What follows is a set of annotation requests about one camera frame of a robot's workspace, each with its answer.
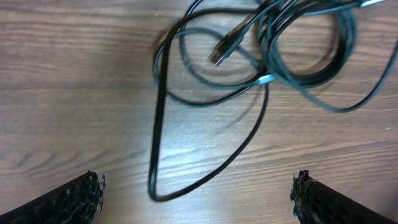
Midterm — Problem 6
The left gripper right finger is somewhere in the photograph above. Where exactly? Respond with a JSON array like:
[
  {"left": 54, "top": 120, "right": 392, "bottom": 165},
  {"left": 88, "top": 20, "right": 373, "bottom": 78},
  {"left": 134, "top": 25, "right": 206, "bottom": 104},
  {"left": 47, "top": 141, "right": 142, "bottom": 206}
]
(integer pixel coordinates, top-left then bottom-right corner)
[{"left": 290, "top": 170, "right": 397, "bottom": 224}]

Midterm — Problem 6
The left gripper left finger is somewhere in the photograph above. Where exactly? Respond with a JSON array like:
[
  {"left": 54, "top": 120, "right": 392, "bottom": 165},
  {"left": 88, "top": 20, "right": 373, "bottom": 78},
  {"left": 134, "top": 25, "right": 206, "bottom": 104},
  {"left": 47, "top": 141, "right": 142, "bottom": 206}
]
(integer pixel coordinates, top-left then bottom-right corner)
[{"left": 1, "top": 171, "right": 108, "bottom": 224}]

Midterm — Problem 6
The long black usb cable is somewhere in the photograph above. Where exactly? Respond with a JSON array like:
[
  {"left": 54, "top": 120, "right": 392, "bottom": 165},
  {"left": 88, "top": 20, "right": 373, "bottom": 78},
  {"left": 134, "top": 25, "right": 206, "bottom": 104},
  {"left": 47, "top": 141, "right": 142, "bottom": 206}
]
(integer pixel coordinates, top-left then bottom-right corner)
[{"left": 147, "top": 0, "right": 398, "bottom": 202}]

